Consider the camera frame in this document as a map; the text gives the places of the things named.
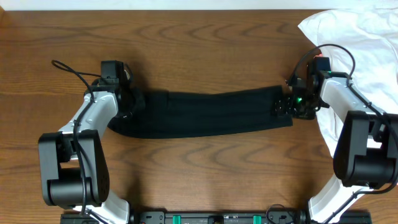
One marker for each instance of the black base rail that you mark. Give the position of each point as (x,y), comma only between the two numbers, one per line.
(274,216)

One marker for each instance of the black t-shirt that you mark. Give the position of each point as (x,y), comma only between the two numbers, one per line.
(166,115)

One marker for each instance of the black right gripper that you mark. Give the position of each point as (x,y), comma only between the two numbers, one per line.
(284,106)

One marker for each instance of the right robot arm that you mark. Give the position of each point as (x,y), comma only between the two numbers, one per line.
(365,157)

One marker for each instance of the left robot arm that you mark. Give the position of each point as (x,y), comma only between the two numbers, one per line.
(73,170)

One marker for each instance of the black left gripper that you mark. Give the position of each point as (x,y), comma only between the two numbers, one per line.
(124,113)

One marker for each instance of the white t-shirt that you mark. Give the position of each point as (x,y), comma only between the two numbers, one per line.
(364,42)

